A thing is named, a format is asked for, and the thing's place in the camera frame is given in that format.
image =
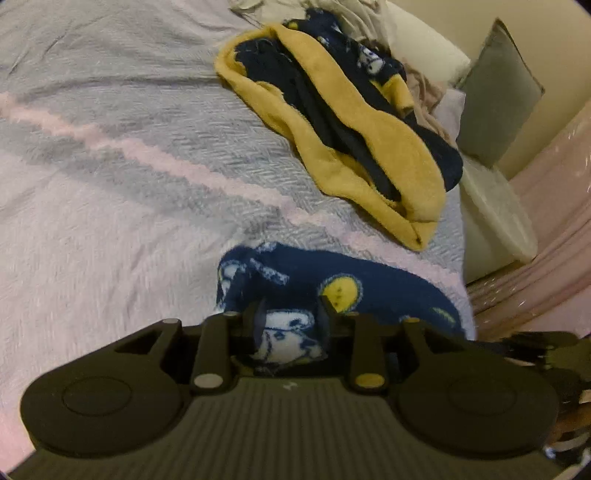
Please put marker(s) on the navy printed fleece pants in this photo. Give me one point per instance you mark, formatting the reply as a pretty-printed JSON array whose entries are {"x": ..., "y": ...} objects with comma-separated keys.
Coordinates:
[{"x": 383, "y": 286}]

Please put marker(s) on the pale lilac cloth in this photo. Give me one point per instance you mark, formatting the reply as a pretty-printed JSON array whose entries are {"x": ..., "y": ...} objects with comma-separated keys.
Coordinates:
[{"x": 450, "y": 110}]

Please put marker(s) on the white pillow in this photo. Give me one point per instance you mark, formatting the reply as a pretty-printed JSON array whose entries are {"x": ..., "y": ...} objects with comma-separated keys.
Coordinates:
[{"x": 425, "y": 41}]

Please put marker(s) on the grey pink striped blanket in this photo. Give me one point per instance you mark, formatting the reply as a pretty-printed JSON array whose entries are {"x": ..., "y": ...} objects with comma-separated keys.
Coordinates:
[{"x": 115, "y": 161}]

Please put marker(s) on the yellow lined navy fleece garment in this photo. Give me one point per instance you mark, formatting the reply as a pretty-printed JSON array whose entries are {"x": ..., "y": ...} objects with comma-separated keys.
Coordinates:
[{"x": 351, "y": 115}]

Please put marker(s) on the white round container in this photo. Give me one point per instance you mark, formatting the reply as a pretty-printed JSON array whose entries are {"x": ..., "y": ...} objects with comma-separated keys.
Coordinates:
[{"x": 498, "y": 207}]

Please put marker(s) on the grey cushion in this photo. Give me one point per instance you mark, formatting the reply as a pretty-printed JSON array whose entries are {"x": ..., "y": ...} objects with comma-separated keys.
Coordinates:
[{"x": 501, "y": 92}]

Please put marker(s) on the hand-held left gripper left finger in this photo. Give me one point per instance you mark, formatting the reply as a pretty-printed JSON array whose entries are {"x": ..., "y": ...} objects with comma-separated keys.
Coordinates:
[{"x": 257, "y": 323}]

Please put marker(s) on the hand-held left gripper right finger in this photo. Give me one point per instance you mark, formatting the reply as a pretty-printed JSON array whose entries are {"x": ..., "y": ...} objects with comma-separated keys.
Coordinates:
[{"x": 324, "y": 323}]

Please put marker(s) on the pink curtain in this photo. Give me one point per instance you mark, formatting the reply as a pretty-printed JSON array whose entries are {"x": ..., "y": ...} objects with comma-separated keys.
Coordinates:
[{"x": 558, "y": 207}]

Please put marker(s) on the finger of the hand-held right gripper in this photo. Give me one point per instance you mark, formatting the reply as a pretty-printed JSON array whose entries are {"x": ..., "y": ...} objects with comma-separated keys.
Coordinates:
[{"x": 531, "y": 341}]

